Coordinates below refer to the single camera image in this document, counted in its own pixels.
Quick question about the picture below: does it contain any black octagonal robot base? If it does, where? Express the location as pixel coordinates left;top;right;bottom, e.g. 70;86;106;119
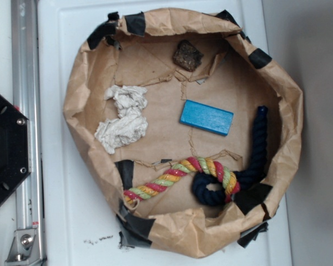
0;95;30;206

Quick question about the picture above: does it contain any blue rectangular wooden block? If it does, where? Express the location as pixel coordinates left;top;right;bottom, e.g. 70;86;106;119
179;100;234;136

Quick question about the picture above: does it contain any brown paper bag bin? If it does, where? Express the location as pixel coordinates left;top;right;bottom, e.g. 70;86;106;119
63;8;303;258

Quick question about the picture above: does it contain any crumpled white paper towel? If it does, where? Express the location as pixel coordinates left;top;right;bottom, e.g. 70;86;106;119
94;85;148;155

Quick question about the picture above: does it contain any dark brown cork chunk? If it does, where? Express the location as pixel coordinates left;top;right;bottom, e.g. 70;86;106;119
173;40;204;71

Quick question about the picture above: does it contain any multicoloured twisted rope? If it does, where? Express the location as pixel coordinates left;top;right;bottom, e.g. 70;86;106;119
123;156;241;203

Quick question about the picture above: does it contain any aluminium extrusion rail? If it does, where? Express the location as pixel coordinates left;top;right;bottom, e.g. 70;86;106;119
11;1;47;265

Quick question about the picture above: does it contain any metal corner bracket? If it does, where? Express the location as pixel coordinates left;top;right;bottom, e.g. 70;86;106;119
4;228;40;265

